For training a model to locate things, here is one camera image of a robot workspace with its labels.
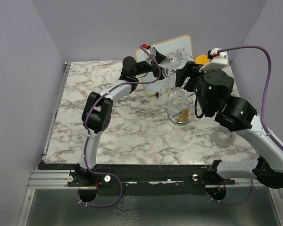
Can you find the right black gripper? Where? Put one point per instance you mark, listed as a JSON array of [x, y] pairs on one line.
[[191, 69]]

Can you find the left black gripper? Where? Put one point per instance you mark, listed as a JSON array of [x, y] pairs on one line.
[[155, 69]]

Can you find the clear wine glass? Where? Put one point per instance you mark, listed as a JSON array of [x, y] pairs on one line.
[[175, 59], [193, 117], [180, 100], [168, 73]]

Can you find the clear wine glass front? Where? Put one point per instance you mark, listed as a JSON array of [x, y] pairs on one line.
[[168, 73]]

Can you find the orange plastic wine glass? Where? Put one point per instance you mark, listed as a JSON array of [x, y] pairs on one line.
[[202, 59]]

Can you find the clear wine glass back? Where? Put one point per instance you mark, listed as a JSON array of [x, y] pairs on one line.
[[180, 100]]

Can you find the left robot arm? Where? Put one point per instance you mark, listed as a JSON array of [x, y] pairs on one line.
[[97, 112]]

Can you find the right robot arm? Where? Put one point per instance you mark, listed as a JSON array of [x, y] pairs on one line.
[[213, 90]]

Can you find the chrome wine glass rack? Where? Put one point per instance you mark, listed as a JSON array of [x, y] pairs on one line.
[[181, 118]]

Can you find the clear tape roll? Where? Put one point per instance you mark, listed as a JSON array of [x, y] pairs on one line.
[[222, 136]]

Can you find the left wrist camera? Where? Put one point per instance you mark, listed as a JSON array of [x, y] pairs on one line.
[[149, 52]]

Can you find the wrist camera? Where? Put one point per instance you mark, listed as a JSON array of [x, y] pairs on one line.
[[149, 52], [219, 60]]

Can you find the small whiteboard yellow frame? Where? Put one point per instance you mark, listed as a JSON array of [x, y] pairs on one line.
[[167, 47]]

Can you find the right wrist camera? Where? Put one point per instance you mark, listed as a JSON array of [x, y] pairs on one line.
[[219, 60]]

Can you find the black front mounting rail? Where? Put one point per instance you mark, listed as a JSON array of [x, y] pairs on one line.
[[145, 180]]

